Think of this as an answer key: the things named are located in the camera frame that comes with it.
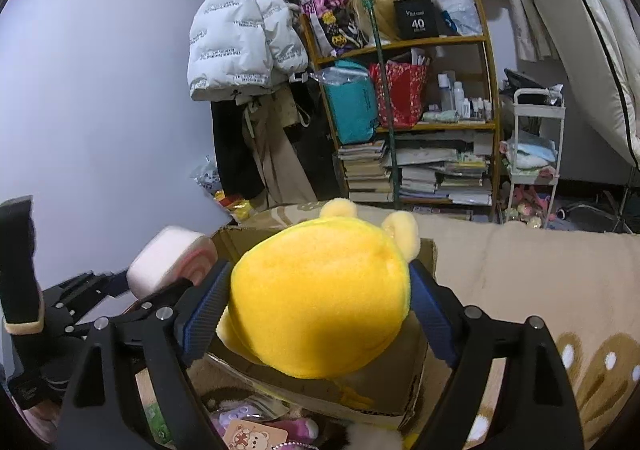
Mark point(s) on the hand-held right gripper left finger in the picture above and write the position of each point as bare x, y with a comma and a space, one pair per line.
205, 310

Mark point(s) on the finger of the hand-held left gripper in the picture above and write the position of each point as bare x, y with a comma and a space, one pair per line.
75, 291
150, 304

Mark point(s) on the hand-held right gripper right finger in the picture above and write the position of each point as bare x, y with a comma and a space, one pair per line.
435, 325

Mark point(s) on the pink roll cake plush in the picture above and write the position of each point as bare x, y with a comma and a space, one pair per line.
165, 255

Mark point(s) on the cardboard box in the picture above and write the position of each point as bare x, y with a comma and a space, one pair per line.
380, 400

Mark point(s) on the yellow plush toy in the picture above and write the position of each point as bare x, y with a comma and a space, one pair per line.
320, 295

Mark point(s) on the person's left forearm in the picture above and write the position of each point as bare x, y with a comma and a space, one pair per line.
20, 260

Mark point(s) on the beige printed blanket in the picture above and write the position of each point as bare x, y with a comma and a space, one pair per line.
525, 270

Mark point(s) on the plastic bag of toys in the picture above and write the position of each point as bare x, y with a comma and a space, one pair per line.
235, 207

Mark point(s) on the purple toy in clear packet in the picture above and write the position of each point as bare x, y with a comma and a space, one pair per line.
245, 412

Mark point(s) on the green packet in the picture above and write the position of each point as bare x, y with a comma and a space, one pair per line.
159, 425

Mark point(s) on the white fluffy plush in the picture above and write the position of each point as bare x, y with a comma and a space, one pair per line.
372, 439

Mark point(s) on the bear print tag card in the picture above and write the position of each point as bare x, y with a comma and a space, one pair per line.
250, 436

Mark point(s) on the pink toys in cart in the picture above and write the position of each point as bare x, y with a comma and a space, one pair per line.
527, 205

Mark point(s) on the pink plush toy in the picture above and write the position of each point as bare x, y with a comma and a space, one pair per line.
300, 428

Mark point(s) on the black hanging garment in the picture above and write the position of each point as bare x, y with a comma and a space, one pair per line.
230, 155

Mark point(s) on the stack of books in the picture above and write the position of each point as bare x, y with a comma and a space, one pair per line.
365, 170

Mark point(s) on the beige pants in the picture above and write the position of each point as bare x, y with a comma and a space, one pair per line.
275, 155

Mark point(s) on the folded blue cloth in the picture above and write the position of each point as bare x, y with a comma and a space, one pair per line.
530, 153

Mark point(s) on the pale green pouch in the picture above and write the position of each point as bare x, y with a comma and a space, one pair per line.
440, 117

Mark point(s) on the group of cosmetic bottles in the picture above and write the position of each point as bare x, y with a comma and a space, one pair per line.
457, 95

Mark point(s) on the red patterned bag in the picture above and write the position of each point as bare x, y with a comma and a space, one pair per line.
402, 95

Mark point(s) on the green pole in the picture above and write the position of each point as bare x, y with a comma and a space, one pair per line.
384, 95

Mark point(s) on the teal bag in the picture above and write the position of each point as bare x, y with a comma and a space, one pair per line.
350, 105

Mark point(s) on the white rolling cart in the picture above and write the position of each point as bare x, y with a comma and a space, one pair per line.
535, 91

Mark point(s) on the black bag on cart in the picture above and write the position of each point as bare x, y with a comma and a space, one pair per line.
517, 80

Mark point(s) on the white puffer jacket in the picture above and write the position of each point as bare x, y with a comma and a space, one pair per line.
235, 30

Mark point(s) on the wooden shelf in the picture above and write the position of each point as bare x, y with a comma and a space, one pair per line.
430, 41

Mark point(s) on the black box with white print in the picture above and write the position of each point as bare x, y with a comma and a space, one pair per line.
415, 23

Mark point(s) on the black and pink printed bag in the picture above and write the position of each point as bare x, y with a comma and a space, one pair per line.
332, 25

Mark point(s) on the cream recliner chair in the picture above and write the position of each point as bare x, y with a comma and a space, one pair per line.
565, 30

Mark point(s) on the black metal frame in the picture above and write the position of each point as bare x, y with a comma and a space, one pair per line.
590, 217

